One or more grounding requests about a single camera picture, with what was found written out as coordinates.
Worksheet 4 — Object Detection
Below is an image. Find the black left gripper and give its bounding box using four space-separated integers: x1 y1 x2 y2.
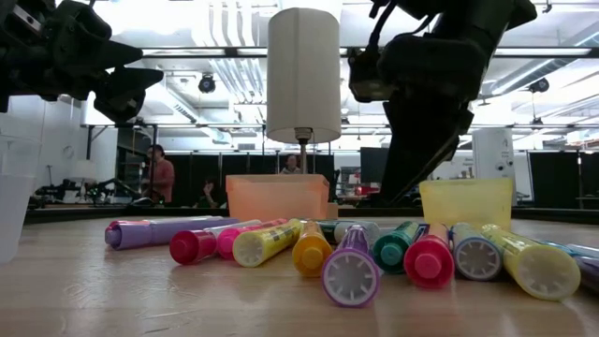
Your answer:
25 0 165 124

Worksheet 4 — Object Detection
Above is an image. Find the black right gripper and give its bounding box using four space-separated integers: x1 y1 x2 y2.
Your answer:
378 35 490 205

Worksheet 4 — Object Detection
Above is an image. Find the yellow plastic bin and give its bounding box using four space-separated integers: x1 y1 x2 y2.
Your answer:
418 177 515 230

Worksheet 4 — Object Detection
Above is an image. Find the blue highlighter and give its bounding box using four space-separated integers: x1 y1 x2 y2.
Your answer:
450 222 504 282

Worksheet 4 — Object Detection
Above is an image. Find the teal highlighter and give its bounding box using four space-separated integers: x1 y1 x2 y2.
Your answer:
372 220 421 275

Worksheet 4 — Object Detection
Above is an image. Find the red highlighter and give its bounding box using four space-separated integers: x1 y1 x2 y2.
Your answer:
402 222 456 290

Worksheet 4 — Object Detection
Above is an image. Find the yellow highlighter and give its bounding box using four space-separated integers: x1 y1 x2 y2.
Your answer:
232 218 305 269
480 223 582 302

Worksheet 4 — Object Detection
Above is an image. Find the orange plastic bin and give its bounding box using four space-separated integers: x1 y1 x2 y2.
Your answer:
225 173 330 224

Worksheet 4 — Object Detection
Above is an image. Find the red dry-erase marker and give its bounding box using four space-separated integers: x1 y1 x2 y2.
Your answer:
168 218 263 266

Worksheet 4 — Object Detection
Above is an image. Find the pink highlighter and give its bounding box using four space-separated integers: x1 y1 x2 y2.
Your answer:
216 217 289 261

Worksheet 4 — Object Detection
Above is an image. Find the purple cap thin marker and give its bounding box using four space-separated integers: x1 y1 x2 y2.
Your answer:
571 255 599 295

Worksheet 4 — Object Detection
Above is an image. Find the white device box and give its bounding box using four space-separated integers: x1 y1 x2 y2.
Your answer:
471 128 516 180

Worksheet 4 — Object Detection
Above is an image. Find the black monitor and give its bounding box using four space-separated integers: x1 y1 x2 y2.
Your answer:
359 147 390 184

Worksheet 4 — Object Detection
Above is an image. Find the black background robot equipment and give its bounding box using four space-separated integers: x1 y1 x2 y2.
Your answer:
32 177 141 207

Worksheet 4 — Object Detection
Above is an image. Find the clear plastic bin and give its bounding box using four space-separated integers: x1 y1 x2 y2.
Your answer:
0 135 43 264

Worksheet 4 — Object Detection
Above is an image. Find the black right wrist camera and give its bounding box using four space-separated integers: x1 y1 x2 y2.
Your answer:
348 45 392 104

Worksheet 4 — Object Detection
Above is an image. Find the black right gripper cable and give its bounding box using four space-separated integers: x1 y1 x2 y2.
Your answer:
368 0 399 52

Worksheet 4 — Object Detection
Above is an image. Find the black aluminium table frame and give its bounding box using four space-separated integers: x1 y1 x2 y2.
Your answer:
22 205 599 226

